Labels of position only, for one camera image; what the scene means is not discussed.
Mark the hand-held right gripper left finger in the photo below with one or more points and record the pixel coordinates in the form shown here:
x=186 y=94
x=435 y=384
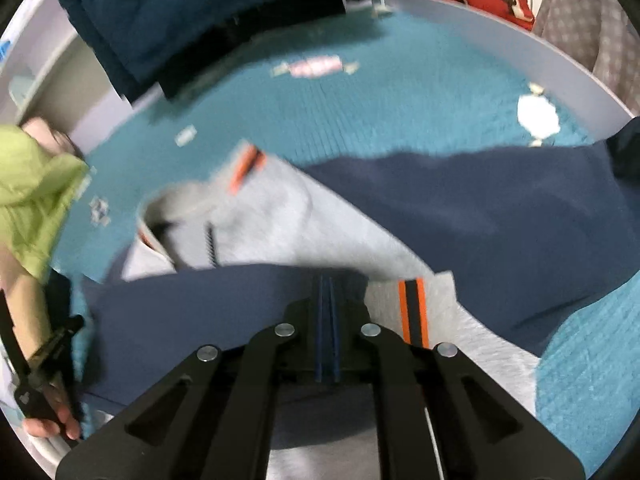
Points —
x=320 y=330

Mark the person's left hand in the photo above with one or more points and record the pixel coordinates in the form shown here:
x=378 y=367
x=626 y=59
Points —
x=42 y=427

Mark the teal printed blanket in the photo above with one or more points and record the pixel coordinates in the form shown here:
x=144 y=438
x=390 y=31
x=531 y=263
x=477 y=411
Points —
x=400 y=85

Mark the person's left forearm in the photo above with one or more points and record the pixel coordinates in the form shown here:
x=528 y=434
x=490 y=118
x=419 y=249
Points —
x=20 y=290

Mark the grey checked cloth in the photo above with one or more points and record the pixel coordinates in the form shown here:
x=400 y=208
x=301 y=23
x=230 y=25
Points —
x=585 y=20

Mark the grey and navy sweatshirt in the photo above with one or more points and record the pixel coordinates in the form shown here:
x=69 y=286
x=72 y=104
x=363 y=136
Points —
x=450 y=210

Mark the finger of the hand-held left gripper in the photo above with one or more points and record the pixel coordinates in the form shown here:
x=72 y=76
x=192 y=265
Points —
x=57 y=342

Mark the white shelf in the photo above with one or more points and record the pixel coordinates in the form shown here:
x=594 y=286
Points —
x=45 y=70

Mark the dark blue padded jacket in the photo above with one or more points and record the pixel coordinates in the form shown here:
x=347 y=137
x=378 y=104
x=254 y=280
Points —
x=175 y=10

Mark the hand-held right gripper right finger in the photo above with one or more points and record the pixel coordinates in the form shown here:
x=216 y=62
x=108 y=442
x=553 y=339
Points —
x=336 y=330

